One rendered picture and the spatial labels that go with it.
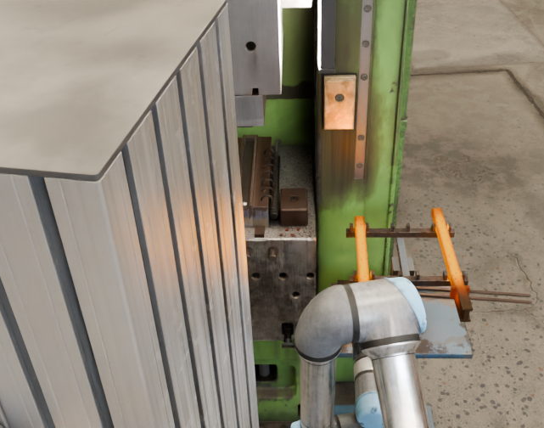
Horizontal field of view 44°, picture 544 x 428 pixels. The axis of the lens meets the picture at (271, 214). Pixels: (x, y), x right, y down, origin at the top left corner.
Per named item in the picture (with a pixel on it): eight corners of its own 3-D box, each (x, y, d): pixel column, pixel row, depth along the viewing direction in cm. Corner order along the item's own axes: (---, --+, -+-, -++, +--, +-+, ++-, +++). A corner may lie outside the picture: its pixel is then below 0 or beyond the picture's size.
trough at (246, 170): (251, 208, 206) (251, 205, 206) (234, 209, 207) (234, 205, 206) (257, 137, 240) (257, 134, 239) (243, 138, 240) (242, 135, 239)
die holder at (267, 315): (316, 340, 232) (316, 239, 205) (204, 340, 233) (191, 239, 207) (311, 238, 277) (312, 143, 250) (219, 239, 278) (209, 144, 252)
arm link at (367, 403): (354, 432, 151) (356, 408, 146) (352, 392, 160) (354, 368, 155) (389, 433, 151) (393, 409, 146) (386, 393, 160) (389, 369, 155)
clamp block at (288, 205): (307, 226, 210) (307, 209, 206) (280, 227, 210) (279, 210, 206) (307, 203, 220) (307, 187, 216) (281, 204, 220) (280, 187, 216)
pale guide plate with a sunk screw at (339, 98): (353, 129, 203) (356, 77, 193) (323, 130, 203) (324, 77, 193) (353, 126, 205) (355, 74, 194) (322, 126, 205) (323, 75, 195)
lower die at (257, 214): (268, 227, 210) (267, 205, 205) (204, 228, 211) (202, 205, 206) (272, 154, 244) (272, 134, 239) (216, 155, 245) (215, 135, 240)
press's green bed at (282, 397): (314, 425, 260) (314, 340, 232) (216, 424, 262) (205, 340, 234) (311, 319, 304) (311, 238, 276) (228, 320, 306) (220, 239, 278)
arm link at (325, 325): (295, 323, 125) (298, 470, 155) (354, 314, 126) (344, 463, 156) (284, 279, 134) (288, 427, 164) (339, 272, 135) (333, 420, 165)
